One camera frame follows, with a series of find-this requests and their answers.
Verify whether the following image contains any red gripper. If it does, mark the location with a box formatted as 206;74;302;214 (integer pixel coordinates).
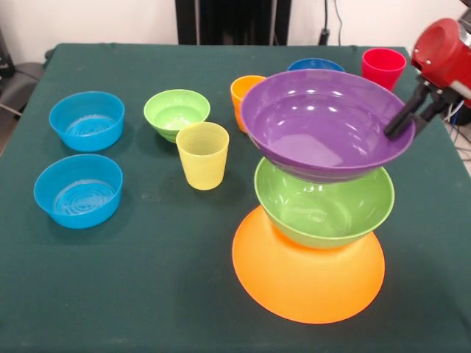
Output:
383;18;471;140

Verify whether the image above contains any purple bowl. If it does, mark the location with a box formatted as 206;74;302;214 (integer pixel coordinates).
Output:
239;70;417;184

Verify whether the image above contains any large green bowl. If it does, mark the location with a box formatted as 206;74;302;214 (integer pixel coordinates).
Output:
254;156;395;250

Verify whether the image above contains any orange cup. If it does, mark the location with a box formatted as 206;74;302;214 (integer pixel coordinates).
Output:
230;75;267;134

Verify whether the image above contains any large orange bowl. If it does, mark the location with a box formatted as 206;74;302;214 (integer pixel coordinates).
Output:
231;204;386;325

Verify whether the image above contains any red cup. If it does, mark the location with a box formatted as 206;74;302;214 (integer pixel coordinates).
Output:
361;48;408;92

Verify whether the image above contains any dark blue bowl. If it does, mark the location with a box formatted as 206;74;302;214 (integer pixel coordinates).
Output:
286;57;347;74

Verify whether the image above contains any yellow cup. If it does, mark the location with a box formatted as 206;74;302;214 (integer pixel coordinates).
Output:
174;121;230;191

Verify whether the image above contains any small green bowl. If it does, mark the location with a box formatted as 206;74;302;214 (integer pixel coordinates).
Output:
143;88;211;143

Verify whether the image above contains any light blue bowl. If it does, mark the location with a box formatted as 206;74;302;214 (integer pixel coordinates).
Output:
33;154;124;229
49;90;126;153

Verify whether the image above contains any dark green tablecloth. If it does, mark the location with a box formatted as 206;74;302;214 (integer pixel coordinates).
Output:
0;43;471;353

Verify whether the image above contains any black office chair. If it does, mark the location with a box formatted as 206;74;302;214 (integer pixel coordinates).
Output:
0;27;51;111

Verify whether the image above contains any bundle of floor cables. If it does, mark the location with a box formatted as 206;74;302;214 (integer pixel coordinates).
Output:
443;99;471;163

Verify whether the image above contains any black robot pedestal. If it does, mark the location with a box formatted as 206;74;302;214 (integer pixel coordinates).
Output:
175;0;291;46

